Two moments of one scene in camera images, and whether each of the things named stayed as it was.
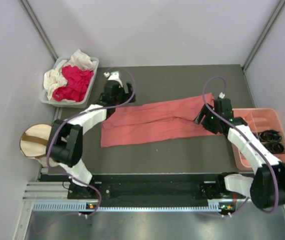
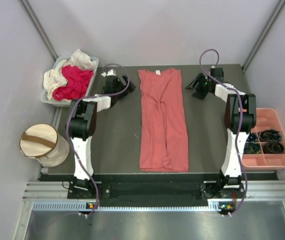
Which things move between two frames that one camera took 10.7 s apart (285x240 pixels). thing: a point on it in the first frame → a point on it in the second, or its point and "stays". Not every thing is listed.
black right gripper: (205, 111) → (198, 94)
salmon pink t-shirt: (155, 122) → (163, 139)
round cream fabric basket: (34, 141) stays
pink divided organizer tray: (260, 119) stays
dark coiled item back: (270, 136) stays
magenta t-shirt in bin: (78, 80) stays
